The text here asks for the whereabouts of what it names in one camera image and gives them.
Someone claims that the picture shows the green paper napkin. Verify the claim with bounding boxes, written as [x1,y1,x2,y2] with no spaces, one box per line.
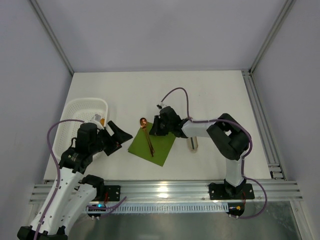
[127,122,177,167]

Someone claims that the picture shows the copper fork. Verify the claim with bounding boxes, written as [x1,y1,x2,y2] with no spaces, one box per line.
[147,136,155,157]

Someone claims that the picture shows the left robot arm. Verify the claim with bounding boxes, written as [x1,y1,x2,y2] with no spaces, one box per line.
[17,120,132,240]

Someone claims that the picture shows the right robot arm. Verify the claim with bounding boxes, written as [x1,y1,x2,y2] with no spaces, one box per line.
[149,105,252,199]

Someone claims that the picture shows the beige utensil holder tray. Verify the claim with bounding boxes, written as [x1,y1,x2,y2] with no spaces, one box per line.
[187,136,199,153]

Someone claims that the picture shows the white perforated plastic basket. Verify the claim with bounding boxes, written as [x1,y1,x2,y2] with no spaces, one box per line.
[52,97,108,162]

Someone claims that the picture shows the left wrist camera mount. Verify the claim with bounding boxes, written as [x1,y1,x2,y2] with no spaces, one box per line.
[90,114,105,130]

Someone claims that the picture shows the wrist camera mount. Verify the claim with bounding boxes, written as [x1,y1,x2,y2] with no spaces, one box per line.
[156,101,167,110]
[90,114,105,130]

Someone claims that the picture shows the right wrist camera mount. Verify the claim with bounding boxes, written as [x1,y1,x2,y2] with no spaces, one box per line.
[156,101,167,110]

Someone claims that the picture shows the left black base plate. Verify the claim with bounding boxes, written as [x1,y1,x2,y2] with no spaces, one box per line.
[102,185,121,203]

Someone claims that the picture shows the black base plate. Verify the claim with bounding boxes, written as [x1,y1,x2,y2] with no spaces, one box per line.
[102,185,121,203]
[208,183,255,200]

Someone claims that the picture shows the aluminium front rail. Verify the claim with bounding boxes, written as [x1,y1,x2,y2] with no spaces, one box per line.
[29,179,304,203]

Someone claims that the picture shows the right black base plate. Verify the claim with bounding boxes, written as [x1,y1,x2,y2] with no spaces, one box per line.
[208,183,255,200]

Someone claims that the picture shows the white slotted cable duct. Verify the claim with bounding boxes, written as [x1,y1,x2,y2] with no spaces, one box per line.
[112,202,229,214]

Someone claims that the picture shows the right aluminium side rail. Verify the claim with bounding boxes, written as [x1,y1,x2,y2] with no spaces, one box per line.
[241,70,287,181]

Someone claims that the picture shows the left corner frame post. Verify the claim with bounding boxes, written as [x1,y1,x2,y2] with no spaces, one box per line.
[28,0,75,76]

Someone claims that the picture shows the corner frame post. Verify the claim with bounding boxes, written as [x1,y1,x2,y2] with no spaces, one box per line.
[248,0,296,75]
[28,0,75,76]

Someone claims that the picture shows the right corner frame post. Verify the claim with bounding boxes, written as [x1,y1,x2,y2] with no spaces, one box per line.
[248,0,296,75]

